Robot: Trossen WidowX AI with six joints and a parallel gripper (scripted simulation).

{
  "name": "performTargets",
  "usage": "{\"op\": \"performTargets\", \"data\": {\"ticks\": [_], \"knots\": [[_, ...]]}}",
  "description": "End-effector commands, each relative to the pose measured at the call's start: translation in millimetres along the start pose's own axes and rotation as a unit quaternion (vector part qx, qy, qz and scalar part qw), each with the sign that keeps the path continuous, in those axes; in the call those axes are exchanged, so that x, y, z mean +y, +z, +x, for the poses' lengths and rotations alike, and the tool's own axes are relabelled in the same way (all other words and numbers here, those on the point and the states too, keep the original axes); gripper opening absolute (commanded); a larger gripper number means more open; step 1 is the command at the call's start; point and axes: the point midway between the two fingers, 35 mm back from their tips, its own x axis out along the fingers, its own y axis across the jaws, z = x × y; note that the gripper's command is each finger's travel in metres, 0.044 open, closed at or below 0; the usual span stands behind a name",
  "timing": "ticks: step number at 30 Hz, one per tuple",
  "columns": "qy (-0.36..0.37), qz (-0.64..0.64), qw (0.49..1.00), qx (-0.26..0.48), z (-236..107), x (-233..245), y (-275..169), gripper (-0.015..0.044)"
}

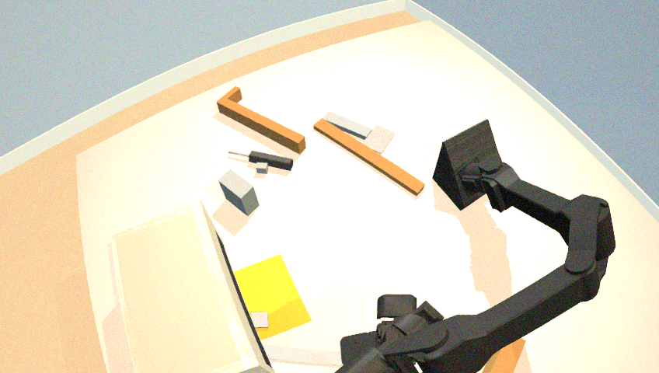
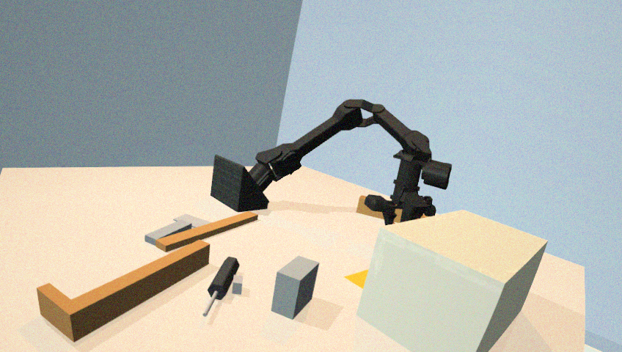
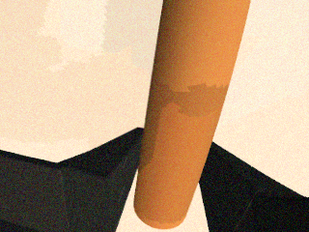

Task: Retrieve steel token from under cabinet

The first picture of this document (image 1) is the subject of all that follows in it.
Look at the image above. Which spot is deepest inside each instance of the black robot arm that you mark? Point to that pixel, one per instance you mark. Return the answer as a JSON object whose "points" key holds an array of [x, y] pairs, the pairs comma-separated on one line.
{"points": [[465, 343]]}

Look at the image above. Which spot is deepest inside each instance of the black-handled tool with grey metal rod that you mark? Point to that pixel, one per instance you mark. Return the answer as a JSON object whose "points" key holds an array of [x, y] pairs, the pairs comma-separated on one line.
{"points": [[271, 160]]}

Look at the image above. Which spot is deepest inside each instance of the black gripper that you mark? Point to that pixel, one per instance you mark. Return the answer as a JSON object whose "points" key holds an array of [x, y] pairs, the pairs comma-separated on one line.
{"points": [[393, 306]]}

